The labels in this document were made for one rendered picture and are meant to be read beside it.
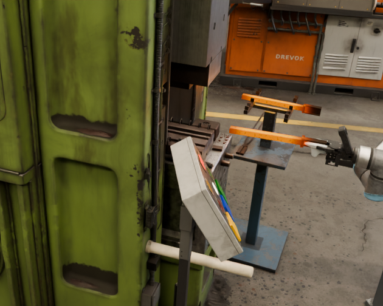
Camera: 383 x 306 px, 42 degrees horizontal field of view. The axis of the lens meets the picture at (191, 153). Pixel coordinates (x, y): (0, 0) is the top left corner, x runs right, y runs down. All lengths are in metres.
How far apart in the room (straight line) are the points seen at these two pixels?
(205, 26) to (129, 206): 0.74
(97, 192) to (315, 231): 1.78
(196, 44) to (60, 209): 0.89
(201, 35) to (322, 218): 2.02
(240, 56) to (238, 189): 2.24
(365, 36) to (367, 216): 2.50
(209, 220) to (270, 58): 4.23
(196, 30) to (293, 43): 3.77
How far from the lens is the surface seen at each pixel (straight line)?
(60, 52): 1.89
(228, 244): 1.58
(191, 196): 1.45
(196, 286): 2.50
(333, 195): 3.86
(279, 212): 3.54
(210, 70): 1.97
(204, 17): 1.85
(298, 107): 2.69
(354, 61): 5.75
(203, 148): 2.13
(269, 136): 2.12
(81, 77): 1.87
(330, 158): 2.13
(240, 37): 5.54
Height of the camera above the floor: 1.98
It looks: 29 degrees down
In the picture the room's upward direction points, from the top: 4 degrees clockwise
